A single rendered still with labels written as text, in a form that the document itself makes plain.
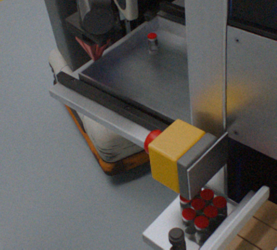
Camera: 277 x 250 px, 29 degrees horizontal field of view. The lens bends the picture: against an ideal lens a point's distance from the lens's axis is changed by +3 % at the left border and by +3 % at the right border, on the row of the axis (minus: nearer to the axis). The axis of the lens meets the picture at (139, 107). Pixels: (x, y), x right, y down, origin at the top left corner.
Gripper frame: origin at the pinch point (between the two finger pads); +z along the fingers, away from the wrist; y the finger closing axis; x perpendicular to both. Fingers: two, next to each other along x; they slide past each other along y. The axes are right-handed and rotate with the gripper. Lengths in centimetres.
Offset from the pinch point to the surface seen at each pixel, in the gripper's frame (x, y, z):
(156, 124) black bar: -6.2, 23.3, -2.4
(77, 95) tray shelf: -8.6, 3.2, 2.9
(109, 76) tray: -0.2, 3.8, 2.7
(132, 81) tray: 1.5, 9.1, 1.8
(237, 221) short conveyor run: -18, 49, -14
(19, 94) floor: 33, -100, 109
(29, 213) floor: -6, -38, 99
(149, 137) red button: -17.0, 31.7, -15.2
